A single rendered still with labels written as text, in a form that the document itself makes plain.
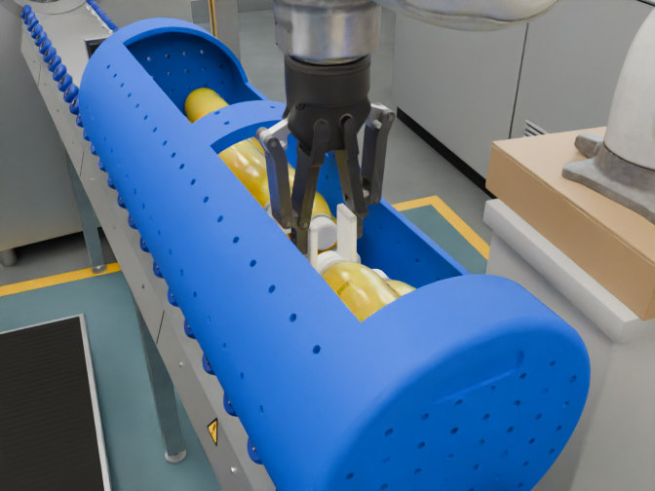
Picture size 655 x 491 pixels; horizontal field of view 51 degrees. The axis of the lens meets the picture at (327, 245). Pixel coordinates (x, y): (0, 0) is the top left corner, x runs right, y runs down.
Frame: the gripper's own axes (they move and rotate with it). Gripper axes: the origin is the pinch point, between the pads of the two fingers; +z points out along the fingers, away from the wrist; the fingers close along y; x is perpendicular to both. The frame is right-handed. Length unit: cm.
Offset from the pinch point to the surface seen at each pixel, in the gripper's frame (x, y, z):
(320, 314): 14.3, 8.1, -4.6
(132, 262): -48, 13, 28
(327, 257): 0.6, 0.4, 1.0
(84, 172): -87, 13, 30
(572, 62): -113, -154, 41
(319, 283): 11.6, 6.8, -5.4
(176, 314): -25.1, 11.2, 23.5
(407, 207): -161, -124, 116
